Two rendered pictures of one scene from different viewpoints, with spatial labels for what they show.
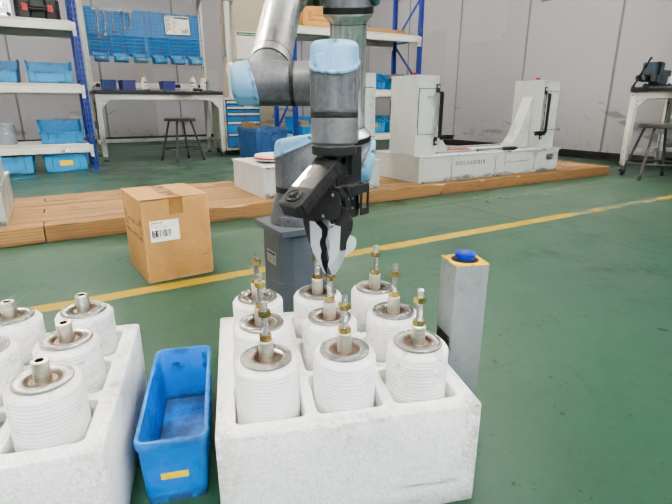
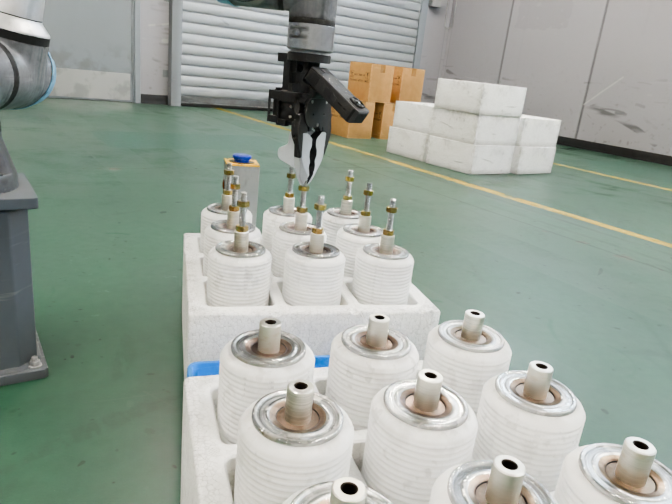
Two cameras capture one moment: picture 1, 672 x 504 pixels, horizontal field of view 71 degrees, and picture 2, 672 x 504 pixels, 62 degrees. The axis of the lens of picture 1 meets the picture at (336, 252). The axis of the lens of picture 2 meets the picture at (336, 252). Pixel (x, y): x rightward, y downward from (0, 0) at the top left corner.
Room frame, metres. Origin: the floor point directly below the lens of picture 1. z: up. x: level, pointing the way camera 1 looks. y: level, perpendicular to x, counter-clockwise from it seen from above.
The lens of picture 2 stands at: (0.78, 0.97, 0.53)
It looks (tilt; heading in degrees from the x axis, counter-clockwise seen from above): 18 degrees down; 265
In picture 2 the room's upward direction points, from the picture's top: 6 degrees clockwise
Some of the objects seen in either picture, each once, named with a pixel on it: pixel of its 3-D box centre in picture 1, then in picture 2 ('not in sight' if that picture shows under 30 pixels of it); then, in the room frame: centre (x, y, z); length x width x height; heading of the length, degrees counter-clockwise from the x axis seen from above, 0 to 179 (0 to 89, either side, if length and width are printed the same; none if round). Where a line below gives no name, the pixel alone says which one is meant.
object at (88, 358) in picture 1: (75, 389); (365, 414); (0.68, 0.43, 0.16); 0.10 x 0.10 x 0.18
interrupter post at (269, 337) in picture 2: (82, 303); (269, 336); (0.79, 0.46, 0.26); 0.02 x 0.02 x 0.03
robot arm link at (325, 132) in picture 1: (332, 132); (309, 40); (0.77, 0.00, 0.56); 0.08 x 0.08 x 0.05
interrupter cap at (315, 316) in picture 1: (329, 316); (300, 228); (0.76, 0.01, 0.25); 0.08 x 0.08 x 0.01
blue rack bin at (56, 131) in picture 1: (61, 131); not in sight; (4.75, 2.68, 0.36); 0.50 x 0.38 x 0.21; 30
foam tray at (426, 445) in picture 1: (329, 396); (293, 312); (0.76, 0.01, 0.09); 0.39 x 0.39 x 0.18; 12
